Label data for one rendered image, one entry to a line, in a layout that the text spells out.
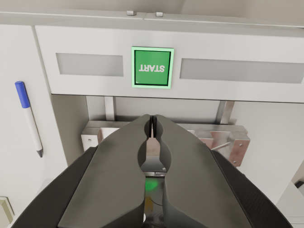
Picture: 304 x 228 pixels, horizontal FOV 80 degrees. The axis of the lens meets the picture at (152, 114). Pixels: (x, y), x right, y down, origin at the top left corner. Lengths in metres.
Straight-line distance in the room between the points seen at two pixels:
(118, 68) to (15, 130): 0.20
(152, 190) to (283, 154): 0.39
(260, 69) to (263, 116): 0.25
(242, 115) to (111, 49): 0.37
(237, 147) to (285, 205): 0.55
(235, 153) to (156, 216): 0.31
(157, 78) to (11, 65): 0.20
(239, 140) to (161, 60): 0.26
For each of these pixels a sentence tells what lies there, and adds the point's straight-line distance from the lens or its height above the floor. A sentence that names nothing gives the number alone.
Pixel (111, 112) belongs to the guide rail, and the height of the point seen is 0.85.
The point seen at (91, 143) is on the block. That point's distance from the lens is 0.41.
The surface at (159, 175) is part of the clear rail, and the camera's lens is 0.47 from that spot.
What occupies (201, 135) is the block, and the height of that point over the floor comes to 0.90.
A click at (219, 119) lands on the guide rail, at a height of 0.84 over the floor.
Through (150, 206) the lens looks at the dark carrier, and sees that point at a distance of 0.58.
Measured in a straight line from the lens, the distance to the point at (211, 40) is 0.27.
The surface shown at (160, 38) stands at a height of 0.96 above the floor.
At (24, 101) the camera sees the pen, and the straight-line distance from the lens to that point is 0.32.
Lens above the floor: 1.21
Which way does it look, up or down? 60 degrees down
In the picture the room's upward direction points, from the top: 179 degrees clockwise
